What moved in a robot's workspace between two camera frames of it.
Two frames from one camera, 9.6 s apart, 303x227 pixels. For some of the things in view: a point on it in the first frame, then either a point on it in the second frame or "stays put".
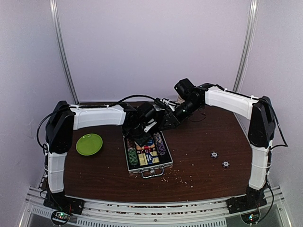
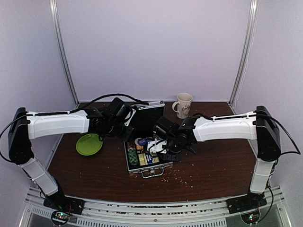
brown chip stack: x=130 y=144 stays put
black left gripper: x=140 y=141 -> x=128 y=135
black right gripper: x=173 y=121 -> x=173 y=157
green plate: x=89 y=144 stays put
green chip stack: x=133 y=157 stays put
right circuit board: x=252 y=218 stays put
